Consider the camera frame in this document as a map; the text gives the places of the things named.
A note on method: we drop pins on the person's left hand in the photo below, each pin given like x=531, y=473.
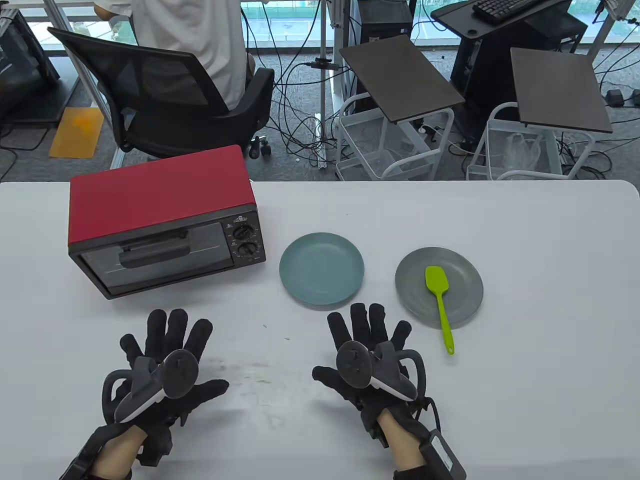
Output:
x=175, y=330

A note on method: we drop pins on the person's right hand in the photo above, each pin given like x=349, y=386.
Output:
x=360, y=325

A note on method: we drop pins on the green dessert spatula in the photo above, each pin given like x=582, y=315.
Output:
x=436, y=282

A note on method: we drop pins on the red oven with glass door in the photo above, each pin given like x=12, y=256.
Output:
x=150, y=200

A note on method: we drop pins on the person's right forearm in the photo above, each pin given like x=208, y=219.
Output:
x=400, y=440

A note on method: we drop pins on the black forearm band module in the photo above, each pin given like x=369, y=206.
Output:
x=442, y=455
x=80, y=460

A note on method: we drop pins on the teal round plate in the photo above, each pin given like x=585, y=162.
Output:
x=321, y=269

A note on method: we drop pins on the grey round plate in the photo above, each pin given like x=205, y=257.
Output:
x=462, y=285

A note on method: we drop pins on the white power strip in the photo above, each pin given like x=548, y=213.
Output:
x=320, y=145

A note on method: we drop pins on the yellow floor mat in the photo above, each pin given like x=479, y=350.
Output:
x=76, y=132

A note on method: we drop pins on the clear plastic bag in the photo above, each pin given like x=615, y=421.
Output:
x=522, y=152

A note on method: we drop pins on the black mesh office chair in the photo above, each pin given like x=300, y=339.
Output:
x=165, y=90

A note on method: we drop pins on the black computer tower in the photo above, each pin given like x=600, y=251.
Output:
x=385, y=20

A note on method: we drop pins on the black equipment case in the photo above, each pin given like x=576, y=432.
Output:
x=20, y=65

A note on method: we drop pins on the black keyboard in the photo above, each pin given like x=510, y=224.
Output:
x=505, y=10

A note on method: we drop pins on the black standing desk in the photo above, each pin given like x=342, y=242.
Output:
x=550, y=30

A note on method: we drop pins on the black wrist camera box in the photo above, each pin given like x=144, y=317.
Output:
x=155, y=450
x=377, y=432

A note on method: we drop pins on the black camera on post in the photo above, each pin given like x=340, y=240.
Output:
x=325, y=64

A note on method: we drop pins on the aluminium frame post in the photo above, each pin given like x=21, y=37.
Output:
x=323, y=30
x=54, y=10
x=608, y=30

